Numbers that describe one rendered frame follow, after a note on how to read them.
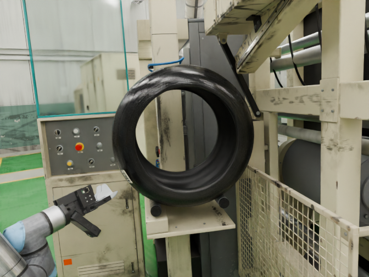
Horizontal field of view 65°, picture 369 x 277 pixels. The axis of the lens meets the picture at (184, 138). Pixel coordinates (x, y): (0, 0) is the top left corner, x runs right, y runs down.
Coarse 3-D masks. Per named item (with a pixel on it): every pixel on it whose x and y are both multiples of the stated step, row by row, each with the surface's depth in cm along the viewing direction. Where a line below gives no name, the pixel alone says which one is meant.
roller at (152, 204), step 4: (152, 204) 117; (156, 204) 115; (160, 204) 120; (152, 208) 114; (156, 208) 114; (160, 208) 114; (152, 212) 114; (156, 212) 114; (160, 212) 114; (156, 216) 115
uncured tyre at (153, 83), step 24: (168, 72) 107; (192, 72) 108; (144, 96) 105; (216, 96) 110; (240, 96) 113; (120, 120) 107; (216, 120) 141; (240, 120) 112; (120, 144) 107; (216, 144) 141; (240, 144) 113; (120, 168) 111; (144, 168) 136; (192, 168) 143; (216, 168) 140; (240, 168) 115; (144, 192) 112; (168, 192) 111; (192, 192) 112; (216, 192) 115
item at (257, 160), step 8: (256, 120) 155; (256, 128) 148; (256, 136) 148; (256, 144) 149; (256, 152) 150; (264, 152) 150; (256, 160) 150; (264, 160) 151; (264, 168) 151; (256, 176) 151
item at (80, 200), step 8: (72, 192) 92; (80, 192) 92; (88, 192) 93; (56, 200) 88; (64, 200) 89; (72, 200) 91; (80, 200) 91; (88, 200) 94; (64, 208) 87; (72, 208) 91; (80, 208) 92; (88, 208) 92; (96, 208) 94
